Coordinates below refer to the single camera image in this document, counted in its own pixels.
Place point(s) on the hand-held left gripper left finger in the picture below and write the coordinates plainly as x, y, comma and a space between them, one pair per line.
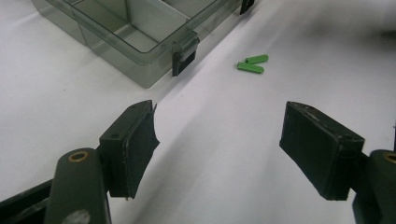
127, 155

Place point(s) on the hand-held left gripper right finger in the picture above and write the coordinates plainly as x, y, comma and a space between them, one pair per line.
317, 149

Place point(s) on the small green plastic piece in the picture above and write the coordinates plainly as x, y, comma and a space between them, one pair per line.
250, 67
257, 59

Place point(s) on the smoky clear plastic compartment box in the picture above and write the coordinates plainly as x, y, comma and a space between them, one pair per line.
140, 34

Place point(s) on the white board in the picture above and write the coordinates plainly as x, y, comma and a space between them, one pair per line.
218, 149

